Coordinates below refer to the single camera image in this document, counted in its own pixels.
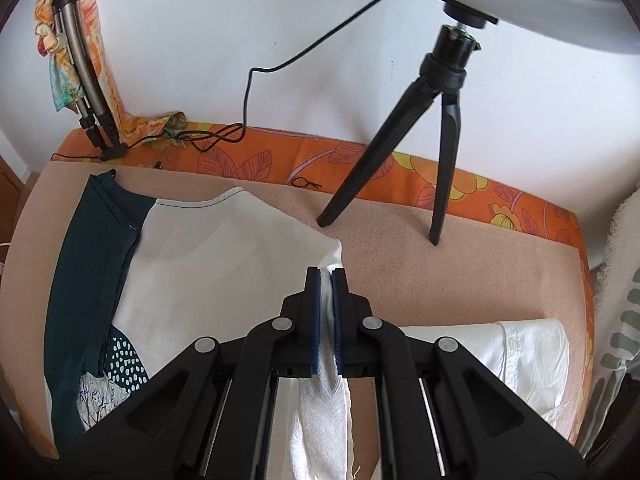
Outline black power cable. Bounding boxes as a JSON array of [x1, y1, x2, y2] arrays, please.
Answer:
[[51, 0, 407, 162]]

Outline folded white shirt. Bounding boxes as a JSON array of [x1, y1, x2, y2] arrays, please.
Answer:
[[402, 318, 570, 427]]

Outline black mini tripod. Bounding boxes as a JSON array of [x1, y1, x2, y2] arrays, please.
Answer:
[[316, 23, 484, 247]]

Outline white pillow green stripes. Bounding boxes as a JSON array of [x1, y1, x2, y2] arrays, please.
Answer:
[[576, 193, 640, 454]]

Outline colourful scarf on tripod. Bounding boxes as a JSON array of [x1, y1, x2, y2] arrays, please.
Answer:
[[34, 0, 186, 146]]

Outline white and teal printed shirt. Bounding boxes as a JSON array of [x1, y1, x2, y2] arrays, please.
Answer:
[[43, 171, 352, 479]]

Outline orange floral bed sheet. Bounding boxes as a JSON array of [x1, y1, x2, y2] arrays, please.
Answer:
[[51, 122, 598, 441]]

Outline pink blanket on bed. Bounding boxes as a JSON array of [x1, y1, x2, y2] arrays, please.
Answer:
[[1, 162, 592, 454]]

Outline white ring light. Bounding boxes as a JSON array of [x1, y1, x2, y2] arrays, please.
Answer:
[[457, 0, 639, 54]]

